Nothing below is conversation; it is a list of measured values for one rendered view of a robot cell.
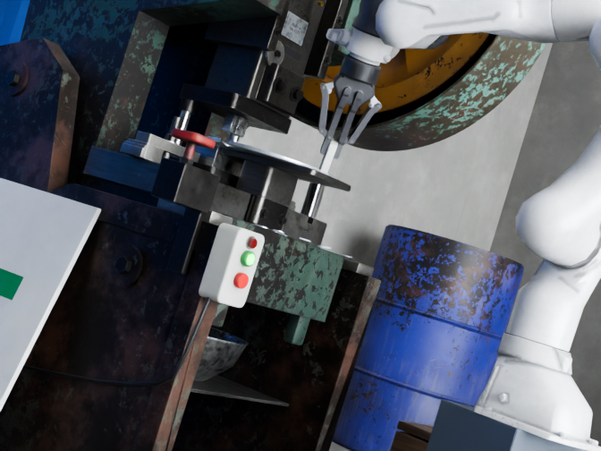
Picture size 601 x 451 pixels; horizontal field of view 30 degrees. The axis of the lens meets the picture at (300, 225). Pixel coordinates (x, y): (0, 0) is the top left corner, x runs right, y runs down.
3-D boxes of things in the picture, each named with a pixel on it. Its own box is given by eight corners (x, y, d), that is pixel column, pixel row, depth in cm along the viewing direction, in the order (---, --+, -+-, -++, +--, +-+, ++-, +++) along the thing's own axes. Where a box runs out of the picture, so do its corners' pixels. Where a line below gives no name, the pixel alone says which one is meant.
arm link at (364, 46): (398, 44, 211) (388, 71, 212) (390, 34, 223) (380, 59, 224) (336, 21, 209) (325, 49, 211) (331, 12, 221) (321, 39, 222)
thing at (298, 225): (320, 250, 245) (328, 224, 245) (183, 201, 210) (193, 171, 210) (222, 221, 264) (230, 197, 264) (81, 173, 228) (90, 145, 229)
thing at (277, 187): (334, 249, 224) (354, 183, 224) (292, 234, 213) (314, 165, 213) (243, 223, 239) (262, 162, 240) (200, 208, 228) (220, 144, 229)
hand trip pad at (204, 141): (207, 182, 197) (220, 141, 197) (184, 174, 192) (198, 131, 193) (179, 175, 201) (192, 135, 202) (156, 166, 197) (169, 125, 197)
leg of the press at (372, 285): (317, 565, 240) (441, 164, 243) (286, 567, 231) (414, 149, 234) (52, 428, 297) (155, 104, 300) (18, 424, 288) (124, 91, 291)
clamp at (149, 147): (197, 178, 228) (212, 130, 229) (139, 157, 215) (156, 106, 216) (177, 173, 232) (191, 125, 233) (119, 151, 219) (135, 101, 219)
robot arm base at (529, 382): (619, 457, 183) (643, 375, 184) (545, 440, 172) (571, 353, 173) (520, 419, 201) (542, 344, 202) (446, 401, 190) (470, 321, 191)
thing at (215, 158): (257, 185, 240) (263, 165, 240) (211, 167, 228) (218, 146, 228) (226, 177, 245) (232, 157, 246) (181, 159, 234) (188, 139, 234)
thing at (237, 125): (246, 138, 238) (251, 122, 238) (232, 131, 234) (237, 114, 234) (235, 135, 240) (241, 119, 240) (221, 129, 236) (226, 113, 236)
